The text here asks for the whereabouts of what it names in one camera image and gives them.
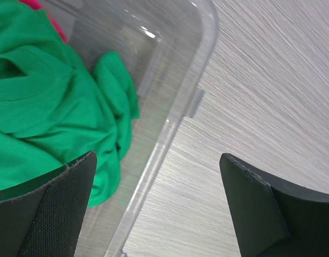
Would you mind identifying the green t shirt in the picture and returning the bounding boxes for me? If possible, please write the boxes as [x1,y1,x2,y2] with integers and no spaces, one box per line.
[0,1,140,207]

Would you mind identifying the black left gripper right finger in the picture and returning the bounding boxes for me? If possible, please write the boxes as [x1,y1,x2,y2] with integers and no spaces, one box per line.
[219,153,329,256]

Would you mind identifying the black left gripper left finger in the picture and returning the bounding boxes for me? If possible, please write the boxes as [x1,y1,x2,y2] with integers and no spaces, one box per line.
[0,151,97,256]

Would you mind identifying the clear plastic bin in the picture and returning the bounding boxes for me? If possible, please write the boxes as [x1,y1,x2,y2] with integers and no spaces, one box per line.
[43,1,218,256]

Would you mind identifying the pink t shirt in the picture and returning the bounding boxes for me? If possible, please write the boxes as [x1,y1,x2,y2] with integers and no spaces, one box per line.
[19,0,68,43]

